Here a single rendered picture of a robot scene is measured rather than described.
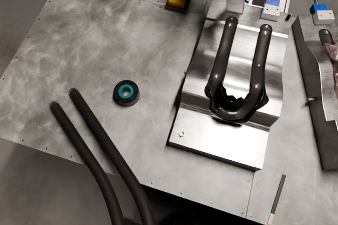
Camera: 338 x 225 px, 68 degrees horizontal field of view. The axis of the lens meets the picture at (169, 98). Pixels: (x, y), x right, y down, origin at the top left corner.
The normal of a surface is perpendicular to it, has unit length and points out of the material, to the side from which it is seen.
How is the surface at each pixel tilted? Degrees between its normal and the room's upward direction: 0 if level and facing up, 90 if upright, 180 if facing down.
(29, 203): 0
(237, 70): 28
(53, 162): 0
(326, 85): 16
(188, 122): 0
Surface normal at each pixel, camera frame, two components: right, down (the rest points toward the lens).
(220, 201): -0.04, -0.36
